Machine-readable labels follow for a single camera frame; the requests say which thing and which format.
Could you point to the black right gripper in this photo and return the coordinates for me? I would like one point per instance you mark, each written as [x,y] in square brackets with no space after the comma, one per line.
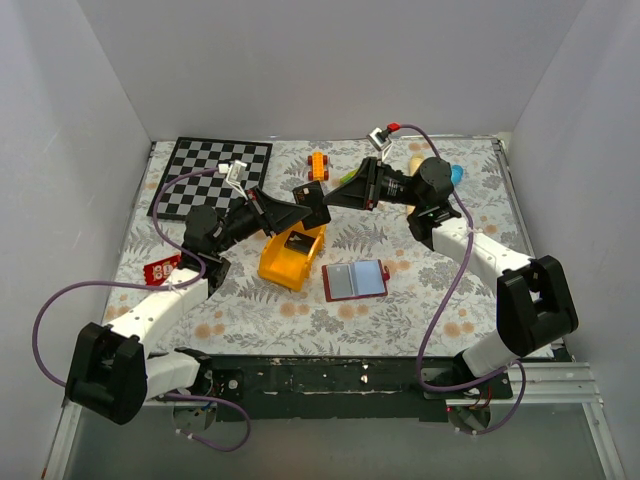
[362,191]

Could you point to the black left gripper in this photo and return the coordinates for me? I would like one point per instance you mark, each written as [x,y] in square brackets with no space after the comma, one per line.
[273,213]

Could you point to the black block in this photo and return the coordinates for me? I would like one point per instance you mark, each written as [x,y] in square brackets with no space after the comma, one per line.
[299,242]

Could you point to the yellow plastic bin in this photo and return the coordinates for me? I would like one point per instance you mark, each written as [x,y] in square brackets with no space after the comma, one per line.
[285,267]

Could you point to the red leather card holder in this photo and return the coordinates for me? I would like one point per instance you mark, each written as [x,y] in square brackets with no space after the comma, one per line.
[369,279]

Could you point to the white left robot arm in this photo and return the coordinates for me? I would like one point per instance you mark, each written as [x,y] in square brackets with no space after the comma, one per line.
[150,330]

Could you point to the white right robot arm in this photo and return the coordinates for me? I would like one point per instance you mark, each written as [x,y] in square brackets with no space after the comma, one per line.
[534,306]

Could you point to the colourful toy block house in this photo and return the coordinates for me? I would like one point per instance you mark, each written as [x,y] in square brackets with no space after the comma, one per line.
[347,177]

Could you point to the orange toy car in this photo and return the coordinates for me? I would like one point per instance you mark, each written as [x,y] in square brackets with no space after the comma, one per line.
[318,163]

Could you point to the cream toy microphone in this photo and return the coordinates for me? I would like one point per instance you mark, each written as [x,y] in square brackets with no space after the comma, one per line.
[414,163]

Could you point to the black white chessboard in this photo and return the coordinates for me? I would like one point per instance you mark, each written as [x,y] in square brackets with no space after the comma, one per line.
[194,154]

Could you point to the blue toy microphone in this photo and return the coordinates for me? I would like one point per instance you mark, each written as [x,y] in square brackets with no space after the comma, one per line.
[457,173]

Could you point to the floral table mat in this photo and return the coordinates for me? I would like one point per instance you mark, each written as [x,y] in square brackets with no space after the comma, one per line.
[252,316]

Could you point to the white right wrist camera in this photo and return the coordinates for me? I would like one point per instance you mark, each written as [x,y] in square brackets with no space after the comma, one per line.
[381,140]

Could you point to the black front table rail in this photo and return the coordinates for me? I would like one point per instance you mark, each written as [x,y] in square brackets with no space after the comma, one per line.
[278,388]

